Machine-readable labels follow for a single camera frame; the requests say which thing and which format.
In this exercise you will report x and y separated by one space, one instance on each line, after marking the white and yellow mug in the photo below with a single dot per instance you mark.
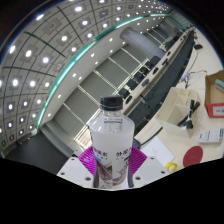
171 166

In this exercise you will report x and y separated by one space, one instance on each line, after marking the row of black office chairs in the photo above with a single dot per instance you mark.
146 71

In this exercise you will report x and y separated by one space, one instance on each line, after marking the beige divided organizer box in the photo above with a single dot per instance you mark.
168 113

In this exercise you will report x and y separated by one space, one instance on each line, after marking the teal whiteboard eraser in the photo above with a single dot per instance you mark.
220 86

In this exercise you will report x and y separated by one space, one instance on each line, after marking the flat round red coaster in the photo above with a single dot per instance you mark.
193 156

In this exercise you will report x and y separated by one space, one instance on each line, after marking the open cardboard box red label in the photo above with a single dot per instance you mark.
213 100

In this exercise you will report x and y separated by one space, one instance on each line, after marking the clear plastic drink bottle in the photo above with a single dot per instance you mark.
111 140

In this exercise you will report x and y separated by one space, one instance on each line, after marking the long curved conference desk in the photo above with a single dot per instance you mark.
163 80

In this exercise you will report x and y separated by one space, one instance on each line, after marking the white printed paper sheet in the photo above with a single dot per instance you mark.
156 150

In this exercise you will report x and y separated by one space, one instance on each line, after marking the group of ceiling lights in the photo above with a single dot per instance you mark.
45 60

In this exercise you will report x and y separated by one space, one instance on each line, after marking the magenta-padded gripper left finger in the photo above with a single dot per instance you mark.
76 170

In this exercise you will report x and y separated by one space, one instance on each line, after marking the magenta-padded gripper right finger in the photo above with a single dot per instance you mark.
146 170

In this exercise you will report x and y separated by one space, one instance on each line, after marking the white remote control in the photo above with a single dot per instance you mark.
211 136

